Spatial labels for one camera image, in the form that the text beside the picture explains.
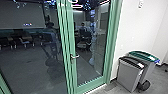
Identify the small white wall switch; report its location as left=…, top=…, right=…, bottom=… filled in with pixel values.
left=138, top=0, right=145, bottom=9

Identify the green framed glass door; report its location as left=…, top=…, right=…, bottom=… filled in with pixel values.
left=56, top=0, right=124, bottom=94

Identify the green framed glass wall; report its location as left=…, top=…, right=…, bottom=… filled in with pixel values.
left=0, top=0, right=73, bottom=94

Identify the grey trash bin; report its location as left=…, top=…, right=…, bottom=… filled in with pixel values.
left=116, top=55, right=146, bottom=94

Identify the silver door lever handle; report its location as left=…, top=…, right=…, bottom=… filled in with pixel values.
left=69, top=53, right=81, bottom=65

